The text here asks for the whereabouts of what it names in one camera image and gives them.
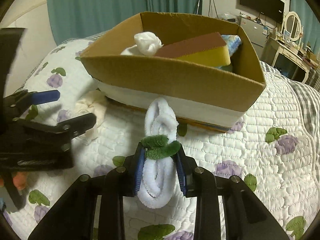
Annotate cream white cloth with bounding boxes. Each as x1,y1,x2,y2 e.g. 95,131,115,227
72,90,107,145

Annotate white green fuzzy socks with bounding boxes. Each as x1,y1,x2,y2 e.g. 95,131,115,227
137,98,181,209

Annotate brown yellow sponge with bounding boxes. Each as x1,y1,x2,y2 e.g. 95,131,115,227
155,33,231,67

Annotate blue tissue pack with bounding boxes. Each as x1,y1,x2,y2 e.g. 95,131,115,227
221,35,242,57

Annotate person's left hand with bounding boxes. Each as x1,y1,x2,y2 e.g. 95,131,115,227
11,172,29,191

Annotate large green curtain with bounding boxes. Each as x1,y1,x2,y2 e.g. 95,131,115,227
47,0,202,45

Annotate brown cardboard box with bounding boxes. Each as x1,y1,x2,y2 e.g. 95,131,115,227
80,12,266,132

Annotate white dressing table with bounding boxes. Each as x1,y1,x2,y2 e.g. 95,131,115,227
260,37,311,83

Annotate silver mini fridge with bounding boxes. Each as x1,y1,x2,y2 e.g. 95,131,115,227
240,16,268,47

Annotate white oval vanity mirror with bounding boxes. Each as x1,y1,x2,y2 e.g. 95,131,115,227
284,11,303,42

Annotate green window curtain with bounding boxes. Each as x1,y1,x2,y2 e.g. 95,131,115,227
290,0,320,55

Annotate black wall television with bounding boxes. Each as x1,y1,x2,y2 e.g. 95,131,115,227
240,0,285,23

